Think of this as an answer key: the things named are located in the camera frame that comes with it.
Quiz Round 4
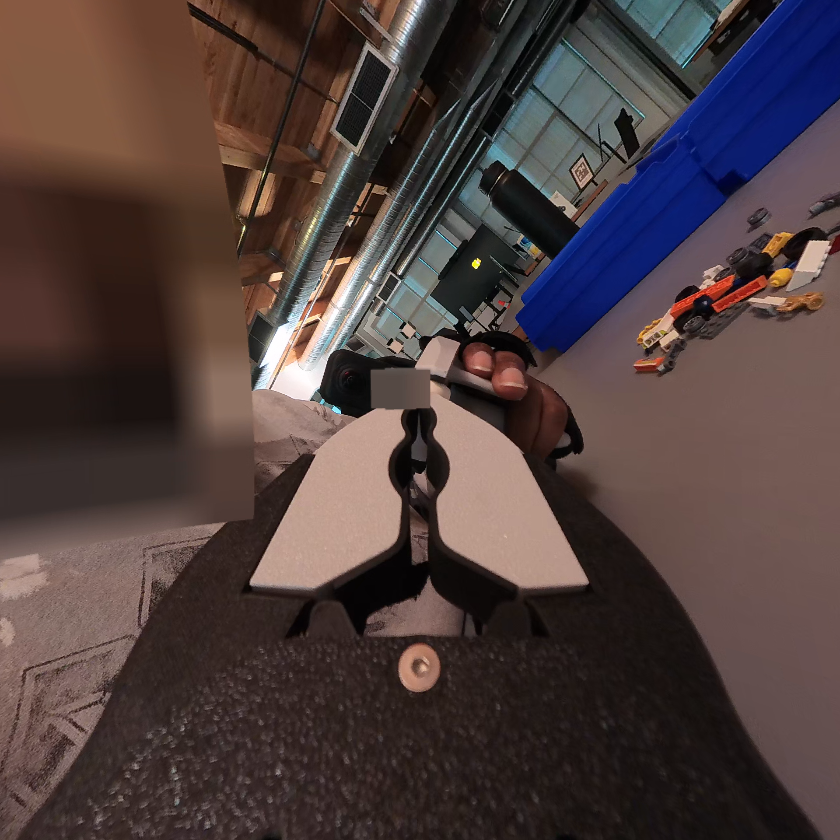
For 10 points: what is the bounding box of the light mottled cloth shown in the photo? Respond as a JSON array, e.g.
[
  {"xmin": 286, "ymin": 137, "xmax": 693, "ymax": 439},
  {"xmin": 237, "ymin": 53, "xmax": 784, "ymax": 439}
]
[{"xmin": 0, "ymin": 388, "xmax": 355, "ymax": 840}]

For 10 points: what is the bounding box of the silver ceiling duct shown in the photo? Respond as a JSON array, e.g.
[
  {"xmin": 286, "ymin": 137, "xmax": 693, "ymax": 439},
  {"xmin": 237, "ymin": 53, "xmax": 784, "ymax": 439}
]
[{"xmin": 256, "ymin": 0, "xmax": 578, "ymax": 382}]

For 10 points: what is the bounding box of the black monitor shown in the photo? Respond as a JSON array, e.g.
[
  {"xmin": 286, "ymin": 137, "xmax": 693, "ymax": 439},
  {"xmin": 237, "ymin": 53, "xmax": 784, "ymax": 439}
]
[{"xmin": 434, "ymin": 226, "xmax": 532, "ymax": 322}]

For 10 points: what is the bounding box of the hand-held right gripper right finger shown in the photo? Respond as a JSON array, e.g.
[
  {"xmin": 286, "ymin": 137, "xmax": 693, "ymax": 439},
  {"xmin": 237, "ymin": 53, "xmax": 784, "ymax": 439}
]
[{"xmin": 423, "ymin": 407, "xmax": 592, "ymax": 601}]

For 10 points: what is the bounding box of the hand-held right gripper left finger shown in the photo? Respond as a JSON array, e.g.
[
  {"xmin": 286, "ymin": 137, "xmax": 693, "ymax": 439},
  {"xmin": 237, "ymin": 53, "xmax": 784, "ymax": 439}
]
[{"xmin": 250, "ymin": 407, "xmax": 418, "ymax": 601}]

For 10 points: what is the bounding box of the pile of lego pieces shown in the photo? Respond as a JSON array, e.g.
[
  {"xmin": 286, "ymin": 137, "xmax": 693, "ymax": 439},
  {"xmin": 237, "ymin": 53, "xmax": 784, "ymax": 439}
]
[{"xmin": 634, "ymin": 191, "xmax": 840, "ymax": 378}]

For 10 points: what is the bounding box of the black water bottle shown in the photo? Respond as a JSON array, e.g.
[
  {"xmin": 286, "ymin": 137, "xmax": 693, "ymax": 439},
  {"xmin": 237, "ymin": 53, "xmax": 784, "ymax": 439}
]
[{"xmin": 479, "ymin": 161, "xmax": 581, "ymax": 257}]

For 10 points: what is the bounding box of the person's left hand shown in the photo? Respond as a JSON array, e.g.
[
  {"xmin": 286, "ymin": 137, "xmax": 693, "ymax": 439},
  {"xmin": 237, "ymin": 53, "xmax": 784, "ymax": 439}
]
[{"xmin": 462, "ymin": 339, "xmax": 578, "ymax": 460}]

